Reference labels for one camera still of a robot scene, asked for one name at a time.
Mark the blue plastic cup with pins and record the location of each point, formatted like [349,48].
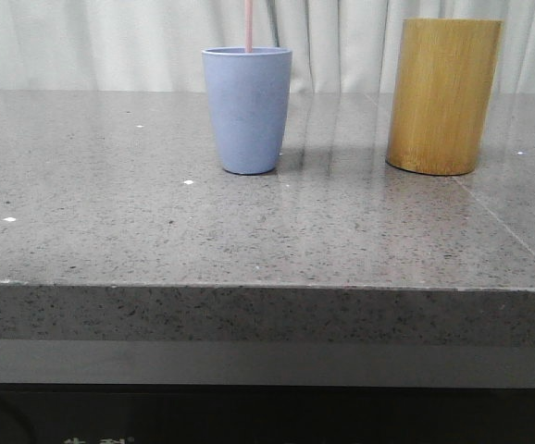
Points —
[248,96]

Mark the pink chopstick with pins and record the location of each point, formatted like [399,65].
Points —
[248,26]

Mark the bamboo cylinder holder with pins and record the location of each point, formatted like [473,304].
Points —
[443,87]

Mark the white pleated curtain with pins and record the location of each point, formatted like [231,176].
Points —
[337,46]

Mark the dark cabinet under counter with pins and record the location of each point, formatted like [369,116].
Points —
[54,391]

